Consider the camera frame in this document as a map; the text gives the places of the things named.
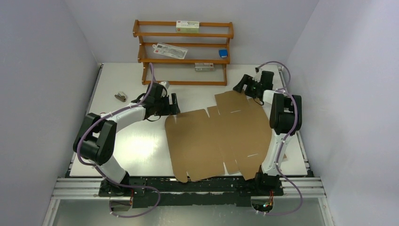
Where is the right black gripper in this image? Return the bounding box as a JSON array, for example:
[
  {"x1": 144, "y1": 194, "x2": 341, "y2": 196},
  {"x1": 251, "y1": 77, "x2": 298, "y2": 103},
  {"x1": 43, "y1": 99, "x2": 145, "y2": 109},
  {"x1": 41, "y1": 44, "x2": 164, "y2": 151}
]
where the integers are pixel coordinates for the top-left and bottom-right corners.
[{"x1": 232, "y1": 74, "x2": 261, "y2": 98}]

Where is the clear plastic blister package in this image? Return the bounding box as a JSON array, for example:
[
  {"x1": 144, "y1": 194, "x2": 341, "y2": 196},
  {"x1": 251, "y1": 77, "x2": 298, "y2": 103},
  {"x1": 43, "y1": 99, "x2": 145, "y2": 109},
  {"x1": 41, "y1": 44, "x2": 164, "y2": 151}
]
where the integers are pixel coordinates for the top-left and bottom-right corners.
[{"x1": 152, "y1": 43, "x2": 188, "y2": 59}]

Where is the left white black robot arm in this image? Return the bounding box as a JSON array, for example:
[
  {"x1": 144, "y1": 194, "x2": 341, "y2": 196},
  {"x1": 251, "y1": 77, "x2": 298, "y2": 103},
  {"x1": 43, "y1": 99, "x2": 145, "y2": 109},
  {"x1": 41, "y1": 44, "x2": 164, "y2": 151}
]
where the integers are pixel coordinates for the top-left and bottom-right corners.
[{"x1": 73, "y1": 81, "x2": 180, "y2": 196}]

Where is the small grey brown clip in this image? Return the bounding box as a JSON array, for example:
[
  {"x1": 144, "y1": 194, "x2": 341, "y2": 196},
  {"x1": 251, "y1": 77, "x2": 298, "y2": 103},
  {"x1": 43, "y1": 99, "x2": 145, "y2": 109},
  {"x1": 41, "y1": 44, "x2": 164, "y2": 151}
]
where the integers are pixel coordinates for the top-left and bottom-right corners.
[{"x1": 114, "y1": 91, "x2": 127, "y2": 102}]

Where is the white green box top shelf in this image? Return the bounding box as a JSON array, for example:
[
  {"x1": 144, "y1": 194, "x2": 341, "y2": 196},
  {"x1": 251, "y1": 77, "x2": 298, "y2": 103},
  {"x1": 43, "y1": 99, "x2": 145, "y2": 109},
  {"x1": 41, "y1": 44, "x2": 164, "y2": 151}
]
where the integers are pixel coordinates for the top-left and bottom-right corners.
[{"x1": 176, "y1": 20, "x2": 200, "y2": 33}]

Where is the wooden three-tier shelf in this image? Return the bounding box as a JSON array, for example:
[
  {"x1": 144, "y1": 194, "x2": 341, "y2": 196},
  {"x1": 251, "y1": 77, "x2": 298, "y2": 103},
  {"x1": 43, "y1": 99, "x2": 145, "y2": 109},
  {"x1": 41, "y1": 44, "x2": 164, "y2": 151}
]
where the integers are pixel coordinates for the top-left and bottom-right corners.
[{"x1": 132, "y1": 20, "x2": 234, "y2": 86}]

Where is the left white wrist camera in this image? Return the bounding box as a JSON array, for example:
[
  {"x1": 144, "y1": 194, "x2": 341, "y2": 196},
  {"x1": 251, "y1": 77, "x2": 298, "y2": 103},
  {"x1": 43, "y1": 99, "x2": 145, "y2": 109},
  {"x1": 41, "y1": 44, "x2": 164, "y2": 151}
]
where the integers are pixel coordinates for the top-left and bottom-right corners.
[{"x1": 160, "y1": 81, "x2": 170, "y2": 90}]

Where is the brown cardboard box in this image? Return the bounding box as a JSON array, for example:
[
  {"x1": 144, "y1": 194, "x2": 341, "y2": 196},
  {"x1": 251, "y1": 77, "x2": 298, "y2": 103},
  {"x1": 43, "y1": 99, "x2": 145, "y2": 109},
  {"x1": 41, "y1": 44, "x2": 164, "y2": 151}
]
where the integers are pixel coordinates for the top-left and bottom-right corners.
[{"x1": 165, "y1": 91, "x2": 272, "y2": 183}]

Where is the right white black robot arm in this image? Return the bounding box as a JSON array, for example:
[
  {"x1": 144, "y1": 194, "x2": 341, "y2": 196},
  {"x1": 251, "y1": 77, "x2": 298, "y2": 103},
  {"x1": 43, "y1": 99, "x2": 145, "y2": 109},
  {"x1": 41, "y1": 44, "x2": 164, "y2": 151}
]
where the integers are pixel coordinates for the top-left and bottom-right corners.
[{"x1": 233, "y1": 70, "x2": 302, "y2": 195}]

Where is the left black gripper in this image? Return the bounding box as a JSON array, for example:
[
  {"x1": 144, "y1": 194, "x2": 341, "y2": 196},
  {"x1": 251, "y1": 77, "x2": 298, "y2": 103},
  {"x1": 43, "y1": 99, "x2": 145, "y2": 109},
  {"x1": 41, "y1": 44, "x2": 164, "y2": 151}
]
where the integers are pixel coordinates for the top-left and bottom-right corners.
[{"x1": 154, "y1": 93, "x2": 180, "y2": 116}]

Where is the small white red box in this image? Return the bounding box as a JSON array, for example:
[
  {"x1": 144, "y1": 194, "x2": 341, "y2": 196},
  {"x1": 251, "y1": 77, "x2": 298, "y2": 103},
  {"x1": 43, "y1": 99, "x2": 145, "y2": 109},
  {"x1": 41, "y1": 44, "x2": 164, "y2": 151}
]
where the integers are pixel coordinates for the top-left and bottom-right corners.
[{"x1": 194, "y1": 63, "x2": 215, "y2": 72}]

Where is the small blue object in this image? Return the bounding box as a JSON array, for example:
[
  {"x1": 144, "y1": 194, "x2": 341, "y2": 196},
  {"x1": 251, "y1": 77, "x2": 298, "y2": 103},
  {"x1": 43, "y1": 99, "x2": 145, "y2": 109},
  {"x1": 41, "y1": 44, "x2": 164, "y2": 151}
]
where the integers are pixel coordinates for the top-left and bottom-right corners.
[{"x1": 218, "y1": 48, "x2": 228, "y2": 58}]

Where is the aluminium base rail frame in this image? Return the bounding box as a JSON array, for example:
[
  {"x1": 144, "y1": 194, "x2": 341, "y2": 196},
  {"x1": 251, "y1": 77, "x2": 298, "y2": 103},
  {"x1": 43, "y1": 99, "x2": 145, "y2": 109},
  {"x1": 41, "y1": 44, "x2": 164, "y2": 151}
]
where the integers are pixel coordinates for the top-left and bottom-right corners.
[{"x1": 52, "y1": 177, "x2": 326, "y2": 208}]

